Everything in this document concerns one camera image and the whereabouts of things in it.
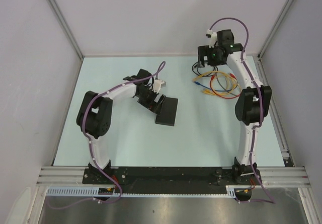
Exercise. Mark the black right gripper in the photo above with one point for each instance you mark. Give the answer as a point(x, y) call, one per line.
point(205, 51)

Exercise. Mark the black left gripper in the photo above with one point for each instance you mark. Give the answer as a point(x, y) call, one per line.
point(152, 104)

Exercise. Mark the black network switch box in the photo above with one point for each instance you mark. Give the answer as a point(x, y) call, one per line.
point(168, 112)

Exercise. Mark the yellow cable long loop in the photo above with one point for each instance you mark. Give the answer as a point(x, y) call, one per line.
point(228, 86)

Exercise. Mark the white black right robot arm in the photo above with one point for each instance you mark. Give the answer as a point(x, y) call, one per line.
point(253, 103)

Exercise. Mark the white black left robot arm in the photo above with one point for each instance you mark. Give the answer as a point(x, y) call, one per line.
point(95, 114)

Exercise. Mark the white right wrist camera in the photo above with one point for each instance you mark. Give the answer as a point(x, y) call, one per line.
point(212, 36)

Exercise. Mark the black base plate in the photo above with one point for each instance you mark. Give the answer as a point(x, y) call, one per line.
point(171, 180)

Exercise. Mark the aluminium right side rail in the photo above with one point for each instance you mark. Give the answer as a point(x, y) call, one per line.
point(276, 121)

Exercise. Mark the aluminium right corner post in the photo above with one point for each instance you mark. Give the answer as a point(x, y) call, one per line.
point(281, 17)

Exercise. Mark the aluminium corner post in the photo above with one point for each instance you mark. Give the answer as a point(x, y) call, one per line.
point(281, 17)
point(65, 27)

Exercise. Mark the white slotted cable duct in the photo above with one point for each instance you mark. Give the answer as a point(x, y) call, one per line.
point(99, 192)

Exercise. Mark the aluminium front frame rail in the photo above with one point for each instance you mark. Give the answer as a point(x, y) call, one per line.
point(279, 177)

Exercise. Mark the aluminium left corner post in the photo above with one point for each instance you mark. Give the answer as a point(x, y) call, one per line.
point(65, 27)

